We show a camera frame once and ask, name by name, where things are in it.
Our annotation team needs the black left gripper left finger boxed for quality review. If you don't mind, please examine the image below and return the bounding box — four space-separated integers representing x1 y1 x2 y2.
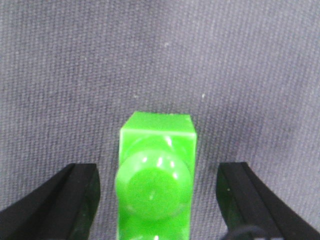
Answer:
0 163 100 240

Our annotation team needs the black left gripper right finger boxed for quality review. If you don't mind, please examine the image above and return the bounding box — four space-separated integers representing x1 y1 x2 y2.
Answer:
216 162 320 240

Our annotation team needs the green toy block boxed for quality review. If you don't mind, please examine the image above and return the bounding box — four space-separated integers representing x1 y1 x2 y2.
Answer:
115 111 197 240

